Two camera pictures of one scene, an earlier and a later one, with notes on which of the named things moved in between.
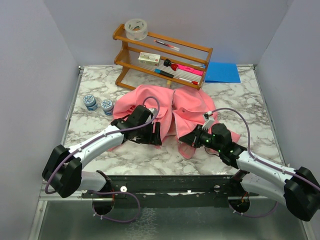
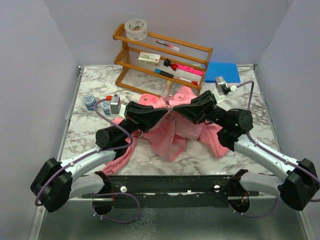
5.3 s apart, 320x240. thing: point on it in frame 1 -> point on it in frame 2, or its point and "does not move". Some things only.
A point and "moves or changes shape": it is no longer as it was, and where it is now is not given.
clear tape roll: (136, 29) does not move
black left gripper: (153, 138) -> (143, 117)
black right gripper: (193, 138) -> (201, 108)
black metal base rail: (176, 190) does not move
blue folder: (222, 72) does not move
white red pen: (194, 82) does not move
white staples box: (149, 59) does not move
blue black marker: (158, 70) does not move
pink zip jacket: (172, 114) moves or changes shape
